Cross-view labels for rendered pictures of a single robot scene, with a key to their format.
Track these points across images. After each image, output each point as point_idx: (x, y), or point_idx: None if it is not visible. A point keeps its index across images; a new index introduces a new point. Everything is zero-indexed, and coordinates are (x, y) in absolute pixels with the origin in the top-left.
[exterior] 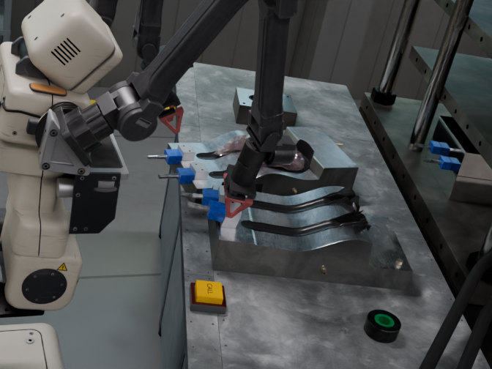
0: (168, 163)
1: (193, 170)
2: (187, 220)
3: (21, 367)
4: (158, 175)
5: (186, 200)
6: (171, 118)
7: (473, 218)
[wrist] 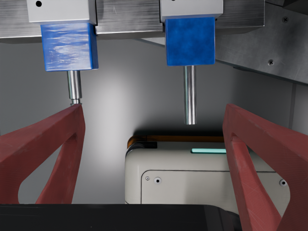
0: (98, 67)
1: (201, 16)
2: (304, 68)
3: (191, 191)
4: (186, 123)
5: (221, 46)
6: (77, 116)
7: None
